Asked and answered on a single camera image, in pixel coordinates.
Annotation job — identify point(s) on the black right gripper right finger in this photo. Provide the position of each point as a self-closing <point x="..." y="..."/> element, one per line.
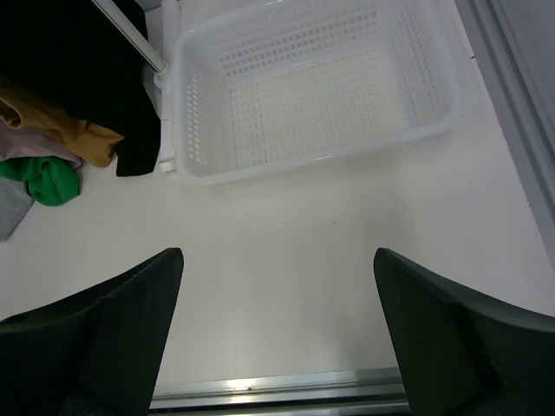
<point x="460" y="351"/>

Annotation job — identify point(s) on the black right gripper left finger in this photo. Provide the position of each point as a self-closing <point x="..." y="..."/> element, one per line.
<point x="97" y="352"/>

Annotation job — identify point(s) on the mustard brown tank top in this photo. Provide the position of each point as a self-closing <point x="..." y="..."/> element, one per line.
<point x="23" y="111"/>

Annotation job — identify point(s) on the mauve pink tank top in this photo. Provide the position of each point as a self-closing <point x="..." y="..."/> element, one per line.
<point x="28" y="142"/>

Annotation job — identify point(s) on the black tank top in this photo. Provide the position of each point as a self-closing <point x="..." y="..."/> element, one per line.
<point x="68" y="53"/>

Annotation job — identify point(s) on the grey tank top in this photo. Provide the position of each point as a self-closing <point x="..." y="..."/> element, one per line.
<point x="15" y="202"/>

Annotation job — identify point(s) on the green tank top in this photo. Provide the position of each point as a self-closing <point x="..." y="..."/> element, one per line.
<point x="50" y="180"/>

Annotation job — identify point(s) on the metal clothes rack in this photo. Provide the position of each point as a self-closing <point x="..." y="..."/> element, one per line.
<point x="160" y="63"/>

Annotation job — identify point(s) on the white plastic laundry basket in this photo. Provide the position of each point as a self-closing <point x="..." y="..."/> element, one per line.
<point x="284" y="84"/>

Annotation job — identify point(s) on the aluminium front rail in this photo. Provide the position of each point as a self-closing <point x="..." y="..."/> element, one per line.
<point x="356" y="392"/>

